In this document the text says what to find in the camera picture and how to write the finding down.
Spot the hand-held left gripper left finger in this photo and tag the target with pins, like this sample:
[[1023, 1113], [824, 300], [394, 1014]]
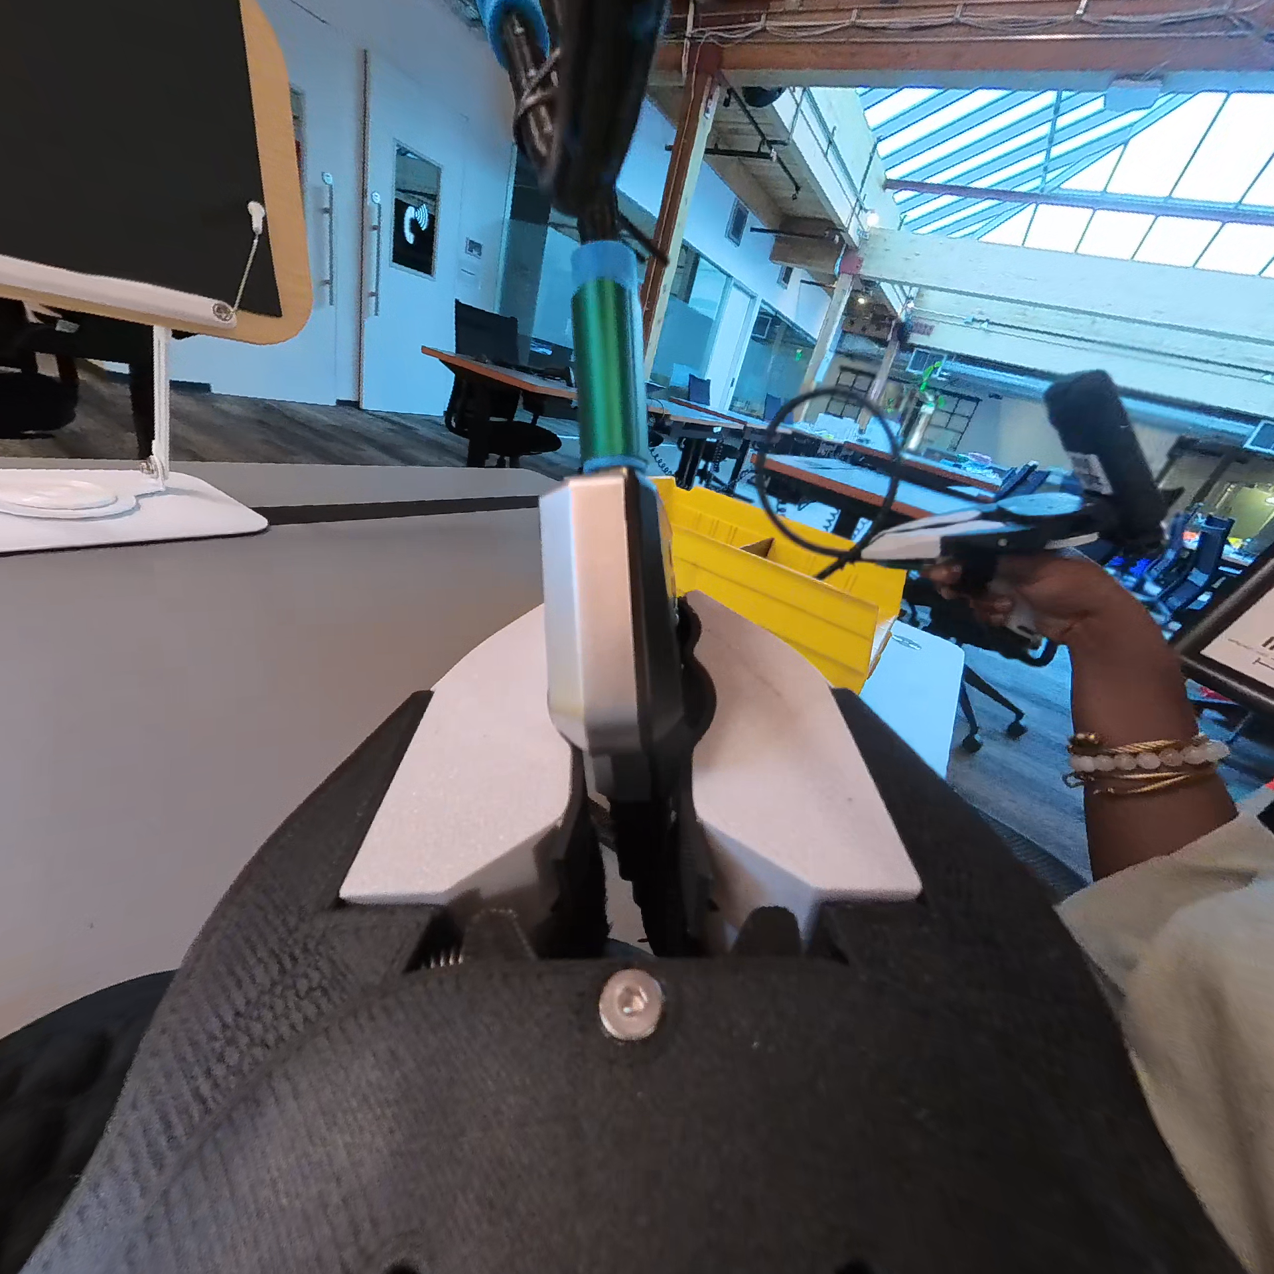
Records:
[[467, 776]]

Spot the black framed sign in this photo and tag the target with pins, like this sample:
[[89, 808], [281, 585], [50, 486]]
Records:
[[1239, 637]]

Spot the long wooden office desk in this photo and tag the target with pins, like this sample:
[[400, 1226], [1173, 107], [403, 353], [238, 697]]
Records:
[[875, 472]]

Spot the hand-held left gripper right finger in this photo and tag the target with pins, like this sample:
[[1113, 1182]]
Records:
[[796, 776]]

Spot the person's right forearm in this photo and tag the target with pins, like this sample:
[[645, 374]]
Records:
[[1144, 836]]

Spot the white board stand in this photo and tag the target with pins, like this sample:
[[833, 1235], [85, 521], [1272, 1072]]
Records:
[[148, 507]]

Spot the person's right hand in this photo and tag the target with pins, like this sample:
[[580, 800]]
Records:
[[1114, 646]]

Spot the small white table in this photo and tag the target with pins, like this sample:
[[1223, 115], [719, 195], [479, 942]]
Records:
[[921, 677]]

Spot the black board with wooden frame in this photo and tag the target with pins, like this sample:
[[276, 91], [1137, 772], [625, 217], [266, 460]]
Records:
[[119, 129]]

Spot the yellow plastic bin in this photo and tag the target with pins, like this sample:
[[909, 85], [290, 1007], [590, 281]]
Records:
[[776, 586]]

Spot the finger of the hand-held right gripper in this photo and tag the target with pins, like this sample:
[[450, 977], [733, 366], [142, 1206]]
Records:
[[921, 532]]

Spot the black office chair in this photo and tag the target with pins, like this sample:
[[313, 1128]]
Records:
[[487, 333]]

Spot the black phone icon sign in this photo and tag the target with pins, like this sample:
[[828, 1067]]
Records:
[[415, 213]]

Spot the dark cloth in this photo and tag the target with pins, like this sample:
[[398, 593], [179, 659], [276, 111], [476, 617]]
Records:
[[59, 1115]]

